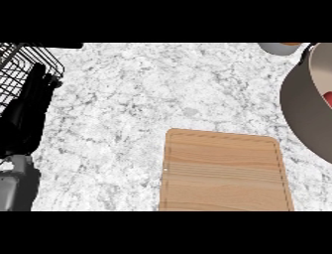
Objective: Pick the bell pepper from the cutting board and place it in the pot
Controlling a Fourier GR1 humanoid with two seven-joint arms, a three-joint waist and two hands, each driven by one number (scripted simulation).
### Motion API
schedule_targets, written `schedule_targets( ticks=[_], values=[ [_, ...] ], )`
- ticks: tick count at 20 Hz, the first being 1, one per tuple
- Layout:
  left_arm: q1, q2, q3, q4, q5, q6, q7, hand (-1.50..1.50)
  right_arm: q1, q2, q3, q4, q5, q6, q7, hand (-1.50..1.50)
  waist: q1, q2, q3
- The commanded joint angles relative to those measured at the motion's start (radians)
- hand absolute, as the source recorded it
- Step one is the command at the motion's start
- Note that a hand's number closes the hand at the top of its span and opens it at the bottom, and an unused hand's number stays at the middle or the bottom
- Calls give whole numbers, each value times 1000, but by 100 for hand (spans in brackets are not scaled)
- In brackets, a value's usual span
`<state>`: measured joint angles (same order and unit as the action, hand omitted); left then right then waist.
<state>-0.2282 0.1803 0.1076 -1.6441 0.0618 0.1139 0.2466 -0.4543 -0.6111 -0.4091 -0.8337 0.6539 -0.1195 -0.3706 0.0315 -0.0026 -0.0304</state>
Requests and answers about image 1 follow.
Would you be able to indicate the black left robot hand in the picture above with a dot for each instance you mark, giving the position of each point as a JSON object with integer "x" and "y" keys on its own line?
{"x": 24, "y": 109}

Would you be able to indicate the grey metal pot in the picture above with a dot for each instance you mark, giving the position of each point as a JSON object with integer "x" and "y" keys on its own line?
{"x": 319, "y": 109}

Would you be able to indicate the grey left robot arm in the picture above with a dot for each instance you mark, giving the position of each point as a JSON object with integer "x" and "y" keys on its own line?
{"x": 8, "y": 185}

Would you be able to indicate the wooden cutting board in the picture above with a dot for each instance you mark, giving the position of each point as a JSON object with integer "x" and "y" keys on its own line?
{"x": 225, "y": 172}

